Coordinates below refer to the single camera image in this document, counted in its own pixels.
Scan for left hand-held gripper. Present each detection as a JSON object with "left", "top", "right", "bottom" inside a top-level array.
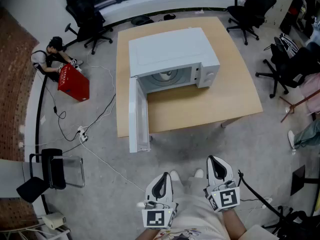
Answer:
[{"left": 141, "top": 171, "right": 179, "bottom": 231}]

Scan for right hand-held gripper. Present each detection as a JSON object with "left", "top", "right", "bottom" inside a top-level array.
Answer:
[{"left": 203, "top": 155, "right": 241, "bottom": 213}]

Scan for white cup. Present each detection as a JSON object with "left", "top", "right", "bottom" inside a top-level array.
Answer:
[{"left": 159, "top": 70, "right": 173, "bottom": 82}]

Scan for white microwave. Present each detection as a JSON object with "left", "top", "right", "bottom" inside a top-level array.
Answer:
[{"left": 128, "top": 27, "right": 221, "bottom": 154}]

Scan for person's left forearm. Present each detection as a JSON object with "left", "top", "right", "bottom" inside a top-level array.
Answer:
[{"left": 135, "top": 228, "right": 162, "bottom": 240}]

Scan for person's right forearm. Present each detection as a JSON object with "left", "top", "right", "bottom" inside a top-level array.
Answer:
[{"left": 221, "top": 209, "right": 248, "bottom": 240}]

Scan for person's left white shoe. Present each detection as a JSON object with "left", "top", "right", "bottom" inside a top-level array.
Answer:
[{"left": 169, "top": 169, "right": 181, "bottom": 182}]

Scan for person's light trousers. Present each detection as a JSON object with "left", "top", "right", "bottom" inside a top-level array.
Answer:
[{"left": 163, "top": 175, "right": 227, "bottom": 235}]

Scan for person's white printed shirt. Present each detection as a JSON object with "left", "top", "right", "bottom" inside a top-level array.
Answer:
[{"left": 152, "top": 227, "right": 231, "bottom": 240}]

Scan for black flat plate stand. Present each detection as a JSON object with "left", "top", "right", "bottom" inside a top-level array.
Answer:
[{"left": 290, "top": 164, "right": 320, "bottom": 197}]

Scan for brown wooden stand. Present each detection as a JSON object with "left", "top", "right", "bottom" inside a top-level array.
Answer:
[{"left": 279, "top": 88, "right": 320, "bottom": 124}]

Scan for black folding chair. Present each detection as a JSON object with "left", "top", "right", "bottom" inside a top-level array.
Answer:
[{"left": 15, "top": 148, "right": 68, "bottom": 204}]

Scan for beige box device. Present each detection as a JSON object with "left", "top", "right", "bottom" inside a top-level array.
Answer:
[{"left": 40, "top": 211, "right": 67, "bottom": 230}]

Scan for pink cloth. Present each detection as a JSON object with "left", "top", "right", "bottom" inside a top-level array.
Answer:
[{"left": 299, "top": 73, "right": 320, "bottom": 115}]

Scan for black office chair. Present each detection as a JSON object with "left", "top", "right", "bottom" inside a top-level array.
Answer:
[
  {"left": 225, "top": 0, "right": 278, "bottom": 46},
  {"left": 64, "top": 0, "right": 114, "bottom": 56},
  {"left": 255, "top": 36, "right": 320, "bottom": 100}
]

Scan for white metal rack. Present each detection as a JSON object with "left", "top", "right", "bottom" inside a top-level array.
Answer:
[{"left": 0, "top": 222, "right": 71, "bottom": 240}]

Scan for red box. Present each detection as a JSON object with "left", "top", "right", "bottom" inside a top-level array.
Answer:
[{"left": 57, "top": 63, "right": 91, "bottom": 103}]

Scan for white black striped bag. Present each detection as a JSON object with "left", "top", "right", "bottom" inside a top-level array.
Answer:
[{"left": 278, "top": 33, "right": 300, "bottom": 59}]

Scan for white desk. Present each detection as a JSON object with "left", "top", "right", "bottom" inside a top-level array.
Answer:
[{"left": 0, "top": 158, "right": 35, "bottom": 199}]

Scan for black round floor base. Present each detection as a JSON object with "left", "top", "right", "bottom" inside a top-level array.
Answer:
[{"left": 130, "top": 15, "right": 155, "bottom": 27}]

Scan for cluttered storage shelf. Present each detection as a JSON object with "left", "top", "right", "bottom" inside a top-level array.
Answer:
[{"left": 279, "top": 0, "right": 320, "bottom": 39}]

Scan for long white cable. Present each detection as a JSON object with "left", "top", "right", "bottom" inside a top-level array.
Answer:
[{"left": 79, "top": 133, "right": 149, "bottom": 194}]

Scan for metal frame clear chair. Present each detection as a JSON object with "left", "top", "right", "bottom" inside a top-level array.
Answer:
[{"left": 59, "top": 154, "right": 86, "bottom": 189}]

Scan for thin white cable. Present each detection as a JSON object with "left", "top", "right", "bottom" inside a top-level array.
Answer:
[{"left": 82, "top": 65, "right": 118, "bottom": 133}]

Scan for black cable with adapter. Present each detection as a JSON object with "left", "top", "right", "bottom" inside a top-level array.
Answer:
[{"left": 44, "top": 82, "right": 81, "bottom": 143}]

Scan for black floor hose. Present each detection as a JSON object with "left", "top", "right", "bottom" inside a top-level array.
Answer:
[{"left": 35, "top": 71, "right": 48, "bottom": 163}]

